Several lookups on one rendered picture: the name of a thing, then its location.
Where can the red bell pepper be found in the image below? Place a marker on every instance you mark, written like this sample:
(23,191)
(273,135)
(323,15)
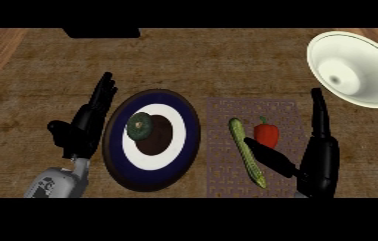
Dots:
(265,134)

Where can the brown patterned placemat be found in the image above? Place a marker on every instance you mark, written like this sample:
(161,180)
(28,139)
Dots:
(221,171)

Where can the blue and white round plate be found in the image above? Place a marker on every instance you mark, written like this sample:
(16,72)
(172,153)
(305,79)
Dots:
(150,140)

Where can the dark green round squash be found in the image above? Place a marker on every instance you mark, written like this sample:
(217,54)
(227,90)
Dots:
(138,126)

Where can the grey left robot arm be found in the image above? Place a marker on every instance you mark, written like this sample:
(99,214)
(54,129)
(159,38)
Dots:
(59,181)

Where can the white bowl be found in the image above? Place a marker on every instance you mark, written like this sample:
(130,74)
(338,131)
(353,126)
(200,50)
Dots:
(347,66)

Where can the green cucumber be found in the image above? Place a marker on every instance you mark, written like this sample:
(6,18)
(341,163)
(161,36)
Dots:
(245,151)

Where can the black appliance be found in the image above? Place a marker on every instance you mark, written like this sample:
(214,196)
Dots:
(101,32)

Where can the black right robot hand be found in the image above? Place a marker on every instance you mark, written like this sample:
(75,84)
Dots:
(319,165)

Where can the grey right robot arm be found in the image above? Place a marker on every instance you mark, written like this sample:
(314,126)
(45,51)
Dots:
(298,195)

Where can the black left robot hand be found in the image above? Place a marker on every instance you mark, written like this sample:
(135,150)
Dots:
(85,125)

